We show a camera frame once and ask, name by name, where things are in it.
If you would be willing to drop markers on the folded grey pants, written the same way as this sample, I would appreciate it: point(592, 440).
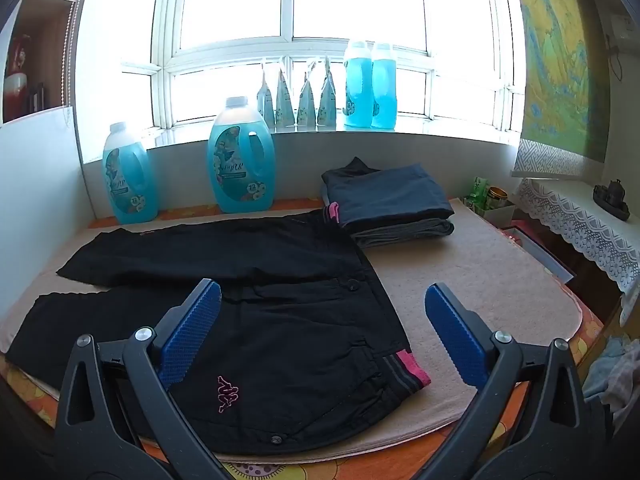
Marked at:
point(400, 236)

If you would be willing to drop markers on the beige towel mat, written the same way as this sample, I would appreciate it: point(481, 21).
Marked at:
point(500, 285)

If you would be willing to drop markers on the wooden bookshelf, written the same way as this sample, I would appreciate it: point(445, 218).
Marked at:
point(45, 25)

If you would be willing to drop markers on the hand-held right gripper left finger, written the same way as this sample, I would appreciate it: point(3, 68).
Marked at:
point(192, 330)

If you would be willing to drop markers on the small blue detergent bottle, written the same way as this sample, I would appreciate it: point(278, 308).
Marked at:
point(127, 180)

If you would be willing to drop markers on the landscape wall scroll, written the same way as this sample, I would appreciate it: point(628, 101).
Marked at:
point(555, 85)

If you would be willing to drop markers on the white window frame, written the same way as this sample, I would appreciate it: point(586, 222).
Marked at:
point(287, 42)

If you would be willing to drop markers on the tall blue detergent bottle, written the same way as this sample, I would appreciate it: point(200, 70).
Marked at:
point(384, 92)
point(357, 90)

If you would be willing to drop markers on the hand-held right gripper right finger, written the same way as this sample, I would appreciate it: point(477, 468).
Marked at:
point(455, 335)

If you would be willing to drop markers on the large blue detergent bottle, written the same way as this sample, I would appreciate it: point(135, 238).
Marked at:
point(240, 160)

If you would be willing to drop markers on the pile of light clothes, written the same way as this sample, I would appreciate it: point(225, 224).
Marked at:
point(610, 370)

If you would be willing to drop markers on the white lace tablecloth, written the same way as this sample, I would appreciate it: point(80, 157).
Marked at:
point(575, 220)

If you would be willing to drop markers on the folded black pink pants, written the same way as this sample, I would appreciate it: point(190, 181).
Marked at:
point(332, 212)

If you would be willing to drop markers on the white panel board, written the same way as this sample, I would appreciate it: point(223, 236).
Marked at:
point(40, 185)

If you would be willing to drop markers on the green carton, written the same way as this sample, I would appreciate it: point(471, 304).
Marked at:
point(475, 192)

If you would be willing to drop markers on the white storage box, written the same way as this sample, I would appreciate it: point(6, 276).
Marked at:
point(500, 216)

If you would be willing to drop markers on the white wall socket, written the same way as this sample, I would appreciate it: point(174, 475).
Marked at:
point(622, 27)

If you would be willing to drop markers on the black pants with pink logo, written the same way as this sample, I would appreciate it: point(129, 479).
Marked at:
point(280, 320)

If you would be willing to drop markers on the round metal tin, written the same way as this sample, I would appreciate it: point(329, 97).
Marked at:
point(497, 197)

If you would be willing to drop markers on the red white figurine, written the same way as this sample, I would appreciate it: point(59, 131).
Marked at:
point(20, 70)

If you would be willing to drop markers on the stack of folded grey clothes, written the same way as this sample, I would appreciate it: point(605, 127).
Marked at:
point(390, 195)

